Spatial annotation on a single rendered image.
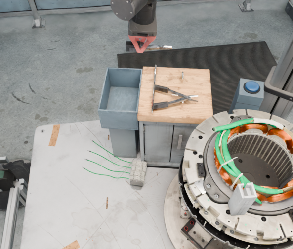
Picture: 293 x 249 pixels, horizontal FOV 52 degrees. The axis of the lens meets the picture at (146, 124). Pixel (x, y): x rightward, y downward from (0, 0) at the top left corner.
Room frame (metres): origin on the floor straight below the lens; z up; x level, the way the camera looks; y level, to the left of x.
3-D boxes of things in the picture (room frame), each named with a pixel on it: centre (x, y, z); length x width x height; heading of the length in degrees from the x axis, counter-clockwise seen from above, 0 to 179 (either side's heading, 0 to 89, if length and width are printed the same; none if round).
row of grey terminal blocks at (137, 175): (0.46, 0.03, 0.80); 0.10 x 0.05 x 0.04; 170
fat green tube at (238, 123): (0.39, -0.22, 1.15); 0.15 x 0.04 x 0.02; 91
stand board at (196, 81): (0.58, -0.08, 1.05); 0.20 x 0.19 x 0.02; 85
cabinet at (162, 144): (0.58, -0.08, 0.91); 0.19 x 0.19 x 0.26; 85
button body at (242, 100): (0.62, -0.31, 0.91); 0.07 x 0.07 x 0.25; 76
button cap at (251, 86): (0.62, -0.31, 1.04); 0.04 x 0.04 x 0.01
